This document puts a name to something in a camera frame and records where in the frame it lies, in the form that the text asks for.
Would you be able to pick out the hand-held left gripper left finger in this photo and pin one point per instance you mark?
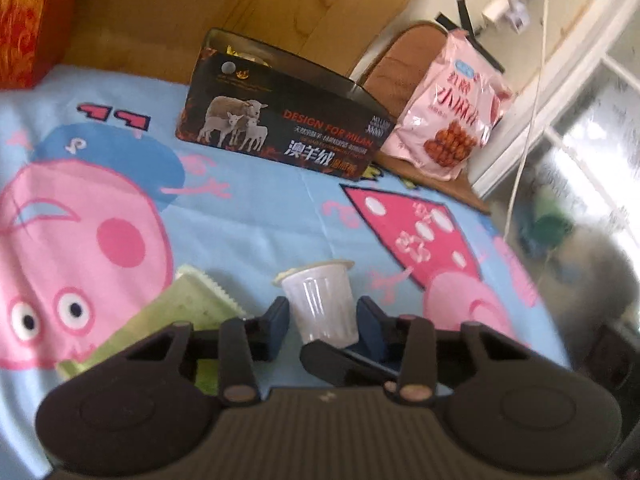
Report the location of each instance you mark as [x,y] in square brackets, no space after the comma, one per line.
[279,325]

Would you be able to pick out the yellow wrapped snack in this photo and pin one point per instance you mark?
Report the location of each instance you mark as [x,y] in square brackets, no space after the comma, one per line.
[245,55]

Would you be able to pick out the brown cushioned chair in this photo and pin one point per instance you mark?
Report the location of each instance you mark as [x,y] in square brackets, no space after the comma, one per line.
[395,70]

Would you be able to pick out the white plastic jelly cup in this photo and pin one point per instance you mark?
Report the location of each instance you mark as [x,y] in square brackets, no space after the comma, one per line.
[320,300]

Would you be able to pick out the pink snack bag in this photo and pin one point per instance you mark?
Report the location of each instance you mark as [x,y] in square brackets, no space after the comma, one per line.
[445,105]

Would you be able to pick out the black box with sheep print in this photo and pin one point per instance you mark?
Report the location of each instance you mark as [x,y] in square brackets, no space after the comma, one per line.
[280,125]

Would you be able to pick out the white window frame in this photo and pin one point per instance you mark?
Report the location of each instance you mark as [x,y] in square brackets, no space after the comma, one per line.
[570,60]

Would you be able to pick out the black metal stand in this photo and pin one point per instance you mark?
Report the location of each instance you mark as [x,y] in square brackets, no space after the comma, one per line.
[462,15]

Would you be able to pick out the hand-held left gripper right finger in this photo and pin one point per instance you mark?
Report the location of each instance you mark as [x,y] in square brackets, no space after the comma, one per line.
[367,321]

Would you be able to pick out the red patterned pillow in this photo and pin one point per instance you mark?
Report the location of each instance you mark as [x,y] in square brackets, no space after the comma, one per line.
[35,20]

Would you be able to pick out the green snack packet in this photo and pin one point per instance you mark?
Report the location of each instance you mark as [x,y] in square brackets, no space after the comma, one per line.
[170,305]

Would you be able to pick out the printed cartoon blanket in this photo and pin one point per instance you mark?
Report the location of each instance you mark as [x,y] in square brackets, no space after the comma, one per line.
[280,220]

